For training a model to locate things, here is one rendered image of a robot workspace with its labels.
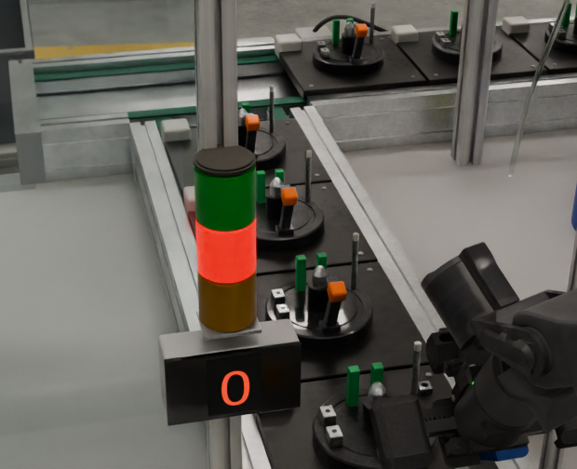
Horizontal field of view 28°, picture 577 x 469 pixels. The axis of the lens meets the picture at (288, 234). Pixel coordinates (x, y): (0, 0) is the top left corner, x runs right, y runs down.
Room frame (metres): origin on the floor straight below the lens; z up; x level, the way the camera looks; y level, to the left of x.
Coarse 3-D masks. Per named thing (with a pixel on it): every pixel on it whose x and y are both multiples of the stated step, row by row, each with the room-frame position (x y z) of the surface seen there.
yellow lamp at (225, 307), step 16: (208, 288) 0.82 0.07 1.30; (224, 288) 0.81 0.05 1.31; (240, 288) 0.82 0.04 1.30; (208, 304) 0.82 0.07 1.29; (224, 304) 0.81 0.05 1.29; (240, 304) 0.82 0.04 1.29; (256, 304) 0.84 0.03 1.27; (208, 320) 0.82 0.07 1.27; (224, 320) 0.81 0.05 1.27; (240, 320) 0.81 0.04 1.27
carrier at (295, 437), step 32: (416, 352) 1.05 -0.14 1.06; (320, 384) 1.11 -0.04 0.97; (352, 384) 1.05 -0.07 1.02; (384, 384) 1.12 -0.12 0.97; (416, 384) 1.05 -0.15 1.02; (448, 384) 1.12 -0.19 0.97; (256, 416) 1.06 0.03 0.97; (288, 416) 1.05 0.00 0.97; (320, 416) 1.02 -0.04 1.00; (352, 416) 1.03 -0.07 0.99; (288, 448) 1.00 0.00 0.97; (320, 448) 0.98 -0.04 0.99; (352, 448) 0.98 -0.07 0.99
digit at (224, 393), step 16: (208, 368) 0.81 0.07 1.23; (224, 368) 0.81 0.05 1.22; (240, 368) 0.81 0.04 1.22; (256, 368) 0.82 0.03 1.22; (208, 384) 0.81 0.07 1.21; (224, 384) 0.81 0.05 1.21; (240, 384) 0.81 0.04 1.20; (256, 384) 0.82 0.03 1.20; (208, 400) 0.81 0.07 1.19; (224, 400) 0.81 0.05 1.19; (240, 400) 0.81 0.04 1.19; (256, 400) 0.82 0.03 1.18
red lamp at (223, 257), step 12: (204, 228) 0.82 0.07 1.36; (252, 228) 0.83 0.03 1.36; (204, 240) 0.82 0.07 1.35; (216, 240) 0.81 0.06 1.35; (228, 240) 0.81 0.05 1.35; (240, 240) 0.82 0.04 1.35; (252, 240) 0.83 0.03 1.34; (204, 252) 0.82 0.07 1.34; (216, 252) 0.81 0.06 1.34; (228, 252) 0.81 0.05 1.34; (240, 252) 0.82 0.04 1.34; (252, 252) 0.83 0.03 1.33; (204, 264) 0.82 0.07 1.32; (216, 264) 0.81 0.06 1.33; (228, 264) 0.81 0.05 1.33; (240, 264) 0.82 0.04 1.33; (252, 264) 0.83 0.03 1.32; (204, 276) 0.82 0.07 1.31; (216, 276) 0.81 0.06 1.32; (228, 276) 0.81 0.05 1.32; (240, 276) 0.82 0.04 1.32
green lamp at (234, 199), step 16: (208, 176) 0.82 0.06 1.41; (240, 176) 0.82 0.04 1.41; (208, 192) 0.81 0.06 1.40; (224, 192) 0.81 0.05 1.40; (240, 192) 0.82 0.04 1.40; (208, 208) 0.81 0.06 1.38; (224, 208) 0.81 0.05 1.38; (240, 208) 0.82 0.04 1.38; (208, 224) 0.81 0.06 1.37; (224, 224) 0.81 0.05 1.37; (240, 224) 0.82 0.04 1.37
